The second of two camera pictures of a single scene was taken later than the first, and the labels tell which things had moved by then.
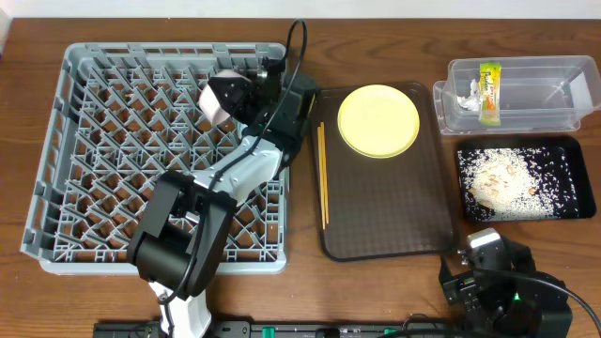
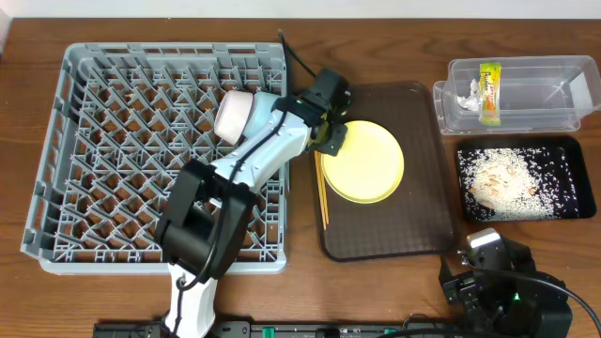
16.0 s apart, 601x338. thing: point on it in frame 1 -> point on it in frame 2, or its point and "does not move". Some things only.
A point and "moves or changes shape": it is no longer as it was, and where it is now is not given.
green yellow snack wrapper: [489, 93] does not move
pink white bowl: [210, 106] moves or changes shape
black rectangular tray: [524, 178] does not move
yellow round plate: [378, 121] -> [369, 164]
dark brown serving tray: [388, 207] does not move
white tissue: [473, 101] does not move
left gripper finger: [231, 92] -> [337, 135]
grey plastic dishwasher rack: [125, 115] does not move
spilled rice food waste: [516, 184] does not move
